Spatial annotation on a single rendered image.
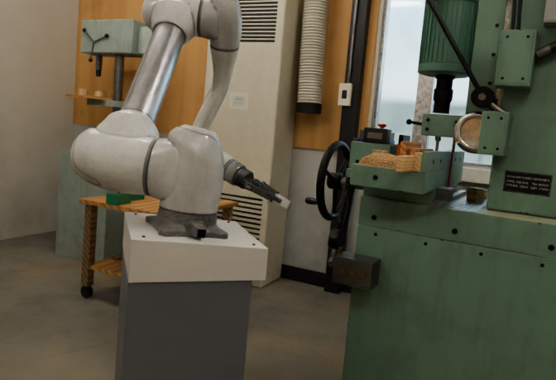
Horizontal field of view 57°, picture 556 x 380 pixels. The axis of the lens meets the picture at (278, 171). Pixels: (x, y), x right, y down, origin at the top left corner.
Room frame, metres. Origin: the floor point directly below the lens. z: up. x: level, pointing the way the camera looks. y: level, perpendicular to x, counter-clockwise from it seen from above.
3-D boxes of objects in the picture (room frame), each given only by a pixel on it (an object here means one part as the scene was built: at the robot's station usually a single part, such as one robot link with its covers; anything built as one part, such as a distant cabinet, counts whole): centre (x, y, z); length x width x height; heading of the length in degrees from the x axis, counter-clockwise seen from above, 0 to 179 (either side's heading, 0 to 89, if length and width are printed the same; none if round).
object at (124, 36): (3.47, 1.11, 0.79); 0.62 x 0.48 x 1.58; 63
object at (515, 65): (1.43, -0.62, 1.23); 0.09 x 0.08 x 0.15; 61
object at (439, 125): (1.66, -0.52, 1.03); 0.14 x 0.07 x 0.09; 61
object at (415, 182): (1.69, -0.40, 0.87); 0.61 x 0.30 x 0.06; 151
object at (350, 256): (1.50, -0.26, 0.58); 0.12 x 0.08 x 0.08; 61
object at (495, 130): (1.44, -0.59, 1.02); 0.09 x 0.07 x 0.12; 151
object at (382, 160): (1.47, -0.30, 0.92); 0.14 x 0.09 x 0.04; 61
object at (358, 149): (1.74, -0.33, 0.91); 0.15 x 0.14 x 0.09; 151
